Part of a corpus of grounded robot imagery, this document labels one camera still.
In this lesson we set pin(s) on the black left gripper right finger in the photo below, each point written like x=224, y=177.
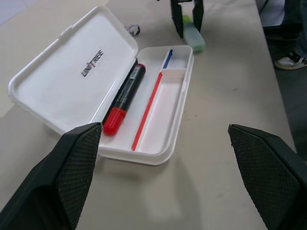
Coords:
x=271, y=177

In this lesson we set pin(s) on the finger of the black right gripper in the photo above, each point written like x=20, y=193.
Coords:
x=177, y=16
x=198, y=14

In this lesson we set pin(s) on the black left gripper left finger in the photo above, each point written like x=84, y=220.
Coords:
x=60, y=172

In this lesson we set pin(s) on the black marker with red cap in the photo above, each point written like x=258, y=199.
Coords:
x=124, y=95

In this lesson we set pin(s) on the white plastic pencil case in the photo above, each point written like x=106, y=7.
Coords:
x=72, y=72

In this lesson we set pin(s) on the green highlighter pen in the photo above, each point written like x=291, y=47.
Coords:
x=195, y=39

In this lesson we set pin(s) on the crumpled black-white paper scrap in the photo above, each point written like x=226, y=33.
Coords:
x=133, y=29

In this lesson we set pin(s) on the person's leg in jeans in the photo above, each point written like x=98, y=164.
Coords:
x=299, y=26

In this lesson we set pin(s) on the white and black sneaker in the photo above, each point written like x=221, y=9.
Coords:
x=290, y=61

